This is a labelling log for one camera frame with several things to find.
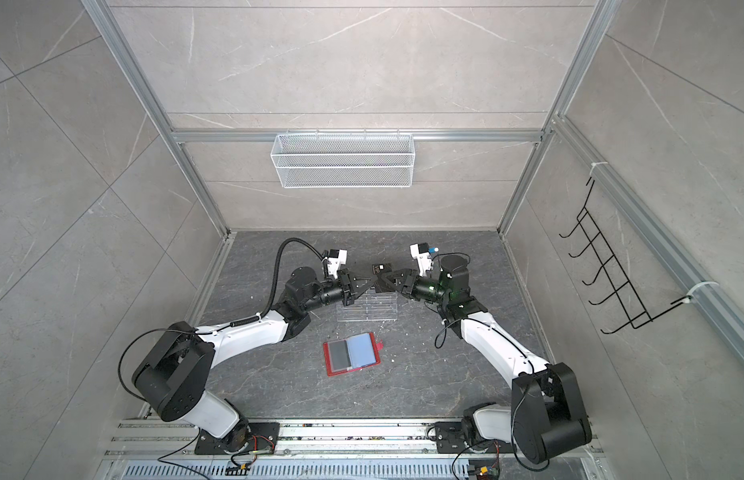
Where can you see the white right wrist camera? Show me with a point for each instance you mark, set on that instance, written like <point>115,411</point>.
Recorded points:
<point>424,256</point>

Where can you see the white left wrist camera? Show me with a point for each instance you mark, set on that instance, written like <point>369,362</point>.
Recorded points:
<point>333,260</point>

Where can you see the clear acrylic organizer tray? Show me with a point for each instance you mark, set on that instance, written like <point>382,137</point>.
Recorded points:
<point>371,307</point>

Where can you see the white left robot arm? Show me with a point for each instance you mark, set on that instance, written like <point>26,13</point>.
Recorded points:
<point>173,376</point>

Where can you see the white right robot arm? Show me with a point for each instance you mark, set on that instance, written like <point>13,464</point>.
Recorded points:
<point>547,416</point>

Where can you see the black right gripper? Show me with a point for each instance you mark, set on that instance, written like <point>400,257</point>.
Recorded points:
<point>411,283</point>

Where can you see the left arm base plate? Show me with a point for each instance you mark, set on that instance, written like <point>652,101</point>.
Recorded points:
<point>257,436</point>

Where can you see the white wire mesh basket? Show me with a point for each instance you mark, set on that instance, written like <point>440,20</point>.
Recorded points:
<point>344,160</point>

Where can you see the red leather card holder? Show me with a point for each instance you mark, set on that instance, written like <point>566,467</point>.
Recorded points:
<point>351,354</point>

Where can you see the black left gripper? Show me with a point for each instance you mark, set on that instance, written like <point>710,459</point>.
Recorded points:
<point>346,280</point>

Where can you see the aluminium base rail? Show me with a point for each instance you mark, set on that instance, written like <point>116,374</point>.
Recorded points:
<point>329,449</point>

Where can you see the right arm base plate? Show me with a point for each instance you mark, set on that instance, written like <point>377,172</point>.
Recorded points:
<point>453,436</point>

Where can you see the black wire hook rack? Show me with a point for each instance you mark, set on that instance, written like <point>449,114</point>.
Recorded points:
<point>611,268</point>

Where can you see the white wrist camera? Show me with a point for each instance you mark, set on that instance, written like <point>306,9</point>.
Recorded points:
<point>333,260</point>
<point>424,256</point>

